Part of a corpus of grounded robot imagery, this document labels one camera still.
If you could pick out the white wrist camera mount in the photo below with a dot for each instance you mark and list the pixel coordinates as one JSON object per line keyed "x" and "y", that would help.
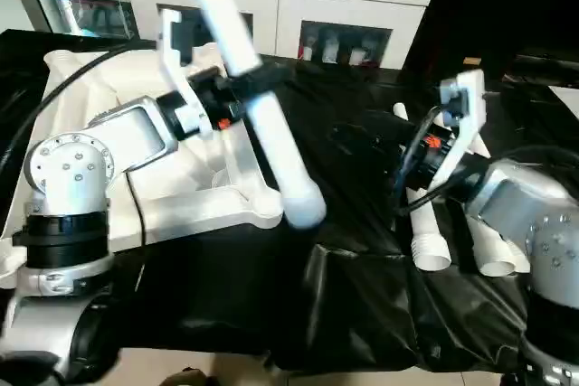
{"x": 466, "y": 106}
{"x": 176, "y": 42}

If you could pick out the black work mat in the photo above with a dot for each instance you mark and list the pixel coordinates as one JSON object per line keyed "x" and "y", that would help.
{"x": 362, "y": 296}

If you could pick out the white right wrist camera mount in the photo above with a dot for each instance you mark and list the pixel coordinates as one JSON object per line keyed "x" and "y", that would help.
{"x": 466, "y": 106}

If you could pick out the white plastic table top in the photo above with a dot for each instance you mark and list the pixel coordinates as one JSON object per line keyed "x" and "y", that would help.
{"x": 208, "y": 201}

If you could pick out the white low cabinet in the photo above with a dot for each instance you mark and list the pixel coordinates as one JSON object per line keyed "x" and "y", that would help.
{"x": 317, "y": 2}

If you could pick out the white flat board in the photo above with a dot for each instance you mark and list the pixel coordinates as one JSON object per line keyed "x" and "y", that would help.
{"x": 565, "y": 101}

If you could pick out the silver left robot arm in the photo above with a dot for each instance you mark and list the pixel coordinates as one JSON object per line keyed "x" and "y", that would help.
{"x": 72, "y": 187}

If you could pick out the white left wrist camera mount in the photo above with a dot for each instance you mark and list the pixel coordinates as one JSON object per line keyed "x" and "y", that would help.
{"x": 176, "y": 42}

